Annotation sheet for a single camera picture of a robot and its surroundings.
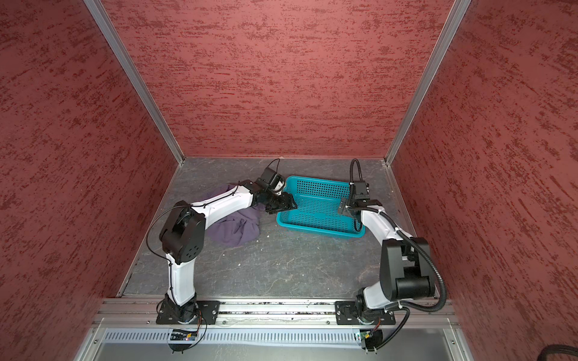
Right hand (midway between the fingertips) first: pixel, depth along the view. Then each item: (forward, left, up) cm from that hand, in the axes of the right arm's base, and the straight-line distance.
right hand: (351, 212), depth 92 cm
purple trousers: (-6, +47, -1) cm, 48 cm away
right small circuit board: (-43, -1, -10) cm, 44 cm away
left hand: (0, +25, +3) cm, 26 cm away
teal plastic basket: (+5, +14, -6) cm, 16 cm away
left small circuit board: (-41, +62, -7) cm, 75 cm away
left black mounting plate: (-35, +54, -5) cm, 65 cm away
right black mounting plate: (-36, +7, -6) cm, 37 cm away
